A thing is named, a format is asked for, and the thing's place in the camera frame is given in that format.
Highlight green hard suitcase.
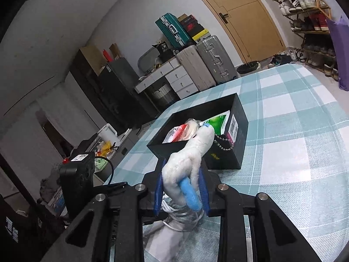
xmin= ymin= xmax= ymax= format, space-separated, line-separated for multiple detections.
xmin=155 ymin=13 xmax=191 ymax=48

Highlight green white tissue packet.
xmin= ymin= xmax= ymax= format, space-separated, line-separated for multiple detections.
xmin=203 ymin=110 xmax=231 ymax=135

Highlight teal white checked tablecloth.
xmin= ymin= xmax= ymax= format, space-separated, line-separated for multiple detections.
xmin=104 ymin=63 xmax=349 ymax=262

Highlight white packet with red edges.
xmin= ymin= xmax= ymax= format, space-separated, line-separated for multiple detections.
xmin=163 ymin=124 xmax=195 ymax=144

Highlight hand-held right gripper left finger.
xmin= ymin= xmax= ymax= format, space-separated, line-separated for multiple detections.
xmin=41 ymin=157 xmax=167 ymax=262

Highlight dark tall cabinet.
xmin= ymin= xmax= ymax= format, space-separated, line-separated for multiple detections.
xmin=69 ymin=48 xmax=160 ymax=131

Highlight grey oval frame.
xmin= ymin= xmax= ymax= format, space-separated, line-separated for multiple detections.
xmin=138 ymin=46 xmax=161 ymax=74

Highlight black red shoe box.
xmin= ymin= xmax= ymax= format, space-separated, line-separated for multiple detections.
xmin=180 ymin=18 xmax=205 ymax=34

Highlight yellow crumpled wrapper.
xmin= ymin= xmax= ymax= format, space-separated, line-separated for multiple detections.
xmin=97 ymin=140 xmax=115 ymax=157

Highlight white plush toy blue parts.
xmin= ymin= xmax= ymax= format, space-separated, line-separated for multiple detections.
xmin=162 ymin=123 xmax=235 ymax=212

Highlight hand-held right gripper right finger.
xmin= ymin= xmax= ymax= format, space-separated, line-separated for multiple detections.
xmin=198 ymin=166 xmax=323 ymax=262

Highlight beige hard suitcase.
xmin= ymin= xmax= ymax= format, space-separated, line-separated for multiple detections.
xmin=176 ymin=44 xmax=216 ymax=92

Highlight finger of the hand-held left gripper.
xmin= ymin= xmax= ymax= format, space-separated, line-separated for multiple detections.
xmin=94 ymin=181 xmax=128 ymax=196

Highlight person's black printed clothing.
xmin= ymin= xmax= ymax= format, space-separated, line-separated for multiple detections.
xmin=0 ymin=194 xmax=70 ymax=262

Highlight black trash bin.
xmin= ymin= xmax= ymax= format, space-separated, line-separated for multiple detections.
xmin=236 ymin=61 xmax=261 ymax=77

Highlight white drawer desk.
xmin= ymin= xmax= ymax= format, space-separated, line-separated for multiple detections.
xmin=134 ymin=57 xmax=199 ymax=107

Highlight silver hard suitcase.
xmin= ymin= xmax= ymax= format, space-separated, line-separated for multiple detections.
xmin=196 ymin=35 xmax=237 ymax=85

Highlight black cable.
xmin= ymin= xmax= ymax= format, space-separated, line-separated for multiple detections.
xmin=94 ymin=157 xmax=115 ymax=186

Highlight loose sneakers pile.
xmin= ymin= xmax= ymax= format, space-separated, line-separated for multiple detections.
xmin=267 ymin=48 xmax=303 ymax=69

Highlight yellow wooden door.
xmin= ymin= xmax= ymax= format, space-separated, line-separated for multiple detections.
xmin=181 ymin=0 xmax=286 ymax=66

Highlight brown cardboard box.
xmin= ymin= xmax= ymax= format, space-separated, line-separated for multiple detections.
xmin=79 ymin=45 xmax=105 ymax=75

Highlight purple fabric bag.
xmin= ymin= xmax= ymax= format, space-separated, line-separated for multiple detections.
xmin=326 ymin=15 xmax=349 ymax=91

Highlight black cardboard box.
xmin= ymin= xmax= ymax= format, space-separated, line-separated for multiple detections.
xmin=146 ymin=93 xmax=249 ymax=171

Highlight white cable bundle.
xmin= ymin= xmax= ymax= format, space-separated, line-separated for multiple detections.
xmin=161 ymin=199 xmax=205 ymax=231

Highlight rows of racked shoes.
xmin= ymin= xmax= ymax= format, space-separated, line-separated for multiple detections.
xmin=269 ymin=0 xmax=340 ymax=81

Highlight black yellow shoe box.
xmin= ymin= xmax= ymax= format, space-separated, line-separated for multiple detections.
xmin=192 ymin=29 xmax=211 ymax=43

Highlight white plastic jug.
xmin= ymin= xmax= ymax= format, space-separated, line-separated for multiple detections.
xmin=98 ymin=124 xmax=118 ymax=144

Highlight black bag white print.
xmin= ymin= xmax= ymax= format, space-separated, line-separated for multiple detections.
xmin=153 ymin=40 xmax=175 ymax=60

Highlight white rope coil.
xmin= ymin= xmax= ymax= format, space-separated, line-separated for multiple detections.
xmin=184 ymin=119 xmax=204 ymax=140

